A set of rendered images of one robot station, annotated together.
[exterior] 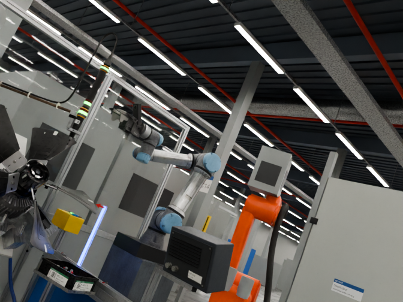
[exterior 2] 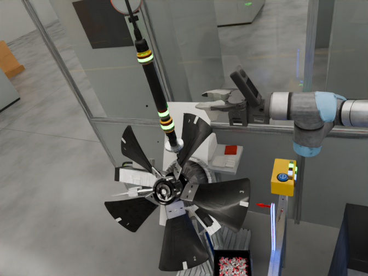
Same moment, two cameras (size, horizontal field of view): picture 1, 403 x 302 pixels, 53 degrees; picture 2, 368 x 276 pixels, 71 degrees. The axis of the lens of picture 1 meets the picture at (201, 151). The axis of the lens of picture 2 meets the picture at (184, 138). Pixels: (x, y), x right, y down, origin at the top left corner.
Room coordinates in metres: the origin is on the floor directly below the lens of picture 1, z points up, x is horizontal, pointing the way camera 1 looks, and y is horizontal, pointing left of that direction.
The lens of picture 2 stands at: (1.78, -0.15, 2.06)
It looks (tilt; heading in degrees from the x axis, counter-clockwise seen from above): 38 degrees down; 77
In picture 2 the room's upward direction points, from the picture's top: 16 degrees counter-clockwise
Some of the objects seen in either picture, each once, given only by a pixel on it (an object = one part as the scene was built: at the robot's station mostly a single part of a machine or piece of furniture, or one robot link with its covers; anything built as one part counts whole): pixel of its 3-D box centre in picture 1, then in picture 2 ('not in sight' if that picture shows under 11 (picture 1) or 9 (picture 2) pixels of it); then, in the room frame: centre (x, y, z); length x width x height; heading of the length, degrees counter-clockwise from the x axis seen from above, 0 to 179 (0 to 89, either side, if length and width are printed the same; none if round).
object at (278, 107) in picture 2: (143, 130); (279, 105); (2.18, 0.34, 1.64); 0.08 x 0.05 x 0.08; 45
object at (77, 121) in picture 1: (91, 94); (159, 99); (1.91, 0.60, 1.66); 0.04 x 0.04 x 0.46
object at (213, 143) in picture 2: not in sight; (202, 145); (2.19, 1.14, 0.92); 0.17 x 0.16 x 0.11; 45
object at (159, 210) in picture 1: (162, 219); not in sight; (2.45, 0.06, 1.24); 0.13 x 0.12 x 0.14; 20
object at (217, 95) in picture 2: (114, 115); (217, 99); (2.07, 0.49, 1.64); 0.09 x 0.03 x 0.06; 120
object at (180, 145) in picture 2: (75, 122); (171, 134); (1.91, 0.61, 1.50); 0.09 x 0.07 x 0.10; 80
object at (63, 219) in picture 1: (66, 222); (283, 177); (2.38, 0.55, 1.02); 0.16 x 0.10 x 0.11; 45
